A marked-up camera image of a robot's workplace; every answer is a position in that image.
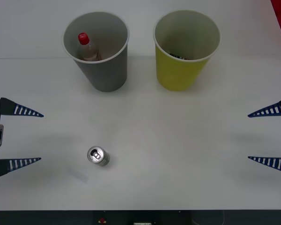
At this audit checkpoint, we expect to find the silver drink can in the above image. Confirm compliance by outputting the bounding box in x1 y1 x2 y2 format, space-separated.
87 146 111 167

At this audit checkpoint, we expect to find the black robot torso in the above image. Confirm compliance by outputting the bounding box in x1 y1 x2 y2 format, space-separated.
0 209 281 225

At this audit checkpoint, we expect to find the yellow-green plastic waste bin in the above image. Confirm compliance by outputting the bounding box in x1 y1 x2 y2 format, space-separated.
153 9 222 91

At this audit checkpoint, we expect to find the black drink can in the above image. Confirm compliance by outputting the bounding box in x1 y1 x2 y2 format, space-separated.
169 52 190 60

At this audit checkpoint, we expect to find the grey plastic waste bin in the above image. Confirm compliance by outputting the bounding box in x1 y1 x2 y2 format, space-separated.
62 11 130 92

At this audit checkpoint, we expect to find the clear bottle with red cap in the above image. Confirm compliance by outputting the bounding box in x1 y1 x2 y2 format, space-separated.
77 32 102 62

